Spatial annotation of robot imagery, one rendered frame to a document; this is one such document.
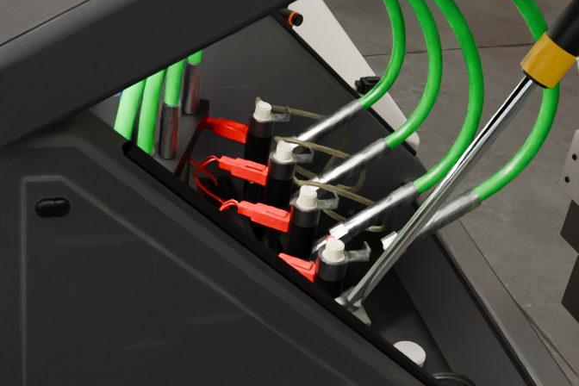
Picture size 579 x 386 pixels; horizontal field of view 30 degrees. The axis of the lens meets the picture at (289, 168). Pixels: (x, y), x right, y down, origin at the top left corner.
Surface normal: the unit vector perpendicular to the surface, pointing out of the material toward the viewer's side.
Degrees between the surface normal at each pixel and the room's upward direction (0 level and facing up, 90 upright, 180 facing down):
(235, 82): 90
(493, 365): 90
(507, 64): 0
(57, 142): 68
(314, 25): 0
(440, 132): 0
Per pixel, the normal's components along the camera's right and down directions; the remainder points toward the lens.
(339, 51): 0.13, -0.83
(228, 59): 0.29, 0.56
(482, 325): -0.95, 0.05
